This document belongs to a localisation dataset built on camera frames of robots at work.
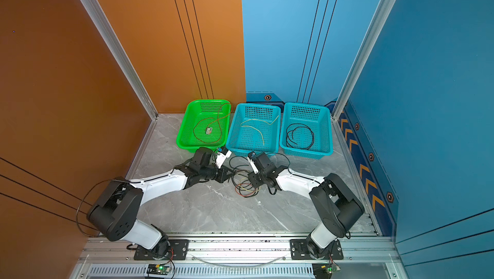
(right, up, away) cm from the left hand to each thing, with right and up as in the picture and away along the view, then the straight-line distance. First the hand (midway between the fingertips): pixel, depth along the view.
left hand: (236, 171), depth 87 cm
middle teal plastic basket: (+9, +21, +25) cm, 33 cm away
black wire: (+27, +16, +22) cm, 38 cm away
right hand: (+8, -3, +4) cm, 10 cm away
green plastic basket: (-21, +22, +28) cm, 42 cm away
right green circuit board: (+34, -33, -18) cm, 50 cm away
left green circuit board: (-27, -33, -16) cm, 46 cm away
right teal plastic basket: (+39, +19, +25) cm, 50 cm away
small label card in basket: (-19, +19, +25) cm, 36 cm away
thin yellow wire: (+9, +20, +24) cm, 32 cm away
